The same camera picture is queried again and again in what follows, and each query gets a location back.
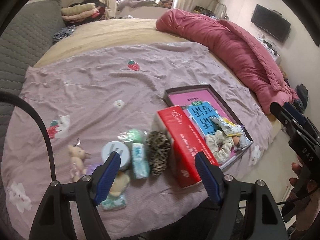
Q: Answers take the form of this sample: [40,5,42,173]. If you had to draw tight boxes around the dark tray with pink lining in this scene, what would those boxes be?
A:
[164,84,254,170]

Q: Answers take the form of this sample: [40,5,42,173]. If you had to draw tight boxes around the white jar with blue lid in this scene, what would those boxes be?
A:
[101,141,130,170]

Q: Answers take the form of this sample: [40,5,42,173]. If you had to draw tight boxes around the white shelf with clutter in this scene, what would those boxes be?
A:
[259,34,282,60]

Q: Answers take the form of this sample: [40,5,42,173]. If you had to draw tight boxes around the yellow duck plush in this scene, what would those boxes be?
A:
[109,171,131,197]

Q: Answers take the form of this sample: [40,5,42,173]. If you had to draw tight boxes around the beige bed sheet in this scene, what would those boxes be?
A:
[34,17,218,68]

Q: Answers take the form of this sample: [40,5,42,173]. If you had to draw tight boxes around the pink strawberry bedsheet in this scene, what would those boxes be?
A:
[0,41,274,240]

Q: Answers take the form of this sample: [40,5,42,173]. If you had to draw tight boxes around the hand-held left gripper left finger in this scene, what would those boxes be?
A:
[29,151,122,240]

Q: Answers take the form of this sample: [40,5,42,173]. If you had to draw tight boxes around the leopard print scrunchie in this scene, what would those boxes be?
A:
[145,131,172,178]

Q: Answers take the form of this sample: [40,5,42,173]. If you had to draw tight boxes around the red tissue box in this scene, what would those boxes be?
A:
[156,105,219,189]

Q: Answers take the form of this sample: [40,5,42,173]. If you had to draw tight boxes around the green puff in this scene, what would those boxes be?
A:
[117,128,148,147]

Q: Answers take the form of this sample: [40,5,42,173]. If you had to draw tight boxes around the black cable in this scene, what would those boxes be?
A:
[0,91,57,183]

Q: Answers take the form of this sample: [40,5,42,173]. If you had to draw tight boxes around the white yellow wipe packet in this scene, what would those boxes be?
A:
[212,117,242,137]

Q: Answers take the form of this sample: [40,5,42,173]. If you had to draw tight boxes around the pink comforter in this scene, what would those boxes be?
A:
[155,8,299,109]

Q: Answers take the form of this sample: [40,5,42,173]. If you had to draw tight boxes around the pile of folded clothes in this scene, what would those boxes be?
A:
[61,2,100,22]

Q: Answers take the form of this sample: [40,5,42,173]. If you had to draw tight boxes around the white metal rack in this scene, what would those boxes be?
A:
[194,0,229,20]

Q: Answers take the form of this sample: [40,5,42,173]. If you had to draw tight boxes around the dark patterned cloth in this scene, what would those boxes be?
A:
[52,25,77,44]

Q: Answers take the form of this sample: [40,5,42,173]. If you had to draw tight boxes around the dark bag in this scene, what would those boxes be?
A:
[296,84,309,110]

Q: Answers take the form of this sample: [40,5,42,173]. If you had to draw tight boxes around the small teal tissue pack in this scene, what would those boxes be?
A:
[101,192,127,211]

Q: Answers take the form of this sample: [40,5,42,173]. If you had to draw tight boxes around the person's right hand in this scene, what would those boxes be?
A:
[289,156,320,220]

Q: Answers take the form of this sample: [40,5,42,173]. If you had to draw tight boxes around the clothes on window sill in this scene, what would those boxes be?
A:
[116,0,174,10]

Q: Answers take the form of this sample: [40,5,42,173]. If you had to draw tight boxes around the floral fabric scrunchie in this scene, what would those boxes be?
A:
[205,130,237,164]

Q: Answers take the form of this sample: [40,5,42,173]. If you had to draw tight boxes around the white blue wipe packet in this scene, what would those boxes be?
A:
[231,124,250,150]

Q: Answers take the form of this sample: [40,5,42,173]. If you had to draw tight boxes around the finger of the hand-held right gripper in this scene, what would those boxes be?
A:
[269,102,304,140]
[284,102,307,125]

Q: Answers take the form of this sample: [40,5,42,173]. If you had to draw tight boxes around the black wall television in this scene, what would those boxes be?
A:
[251,4,291,43]

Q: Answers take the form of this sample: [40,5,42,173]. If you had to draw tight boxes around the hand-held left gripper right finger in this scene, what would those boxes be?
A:
[194,151,289,240]

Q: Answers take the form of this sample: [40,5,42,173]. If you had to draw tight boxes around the tall teal tissue pack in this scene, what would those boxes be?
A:
[131,142,150,180]

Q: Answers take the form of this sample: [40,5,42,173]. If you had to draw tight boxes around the grey quilted headboard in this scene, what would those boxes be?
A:
[0,0,66,155]

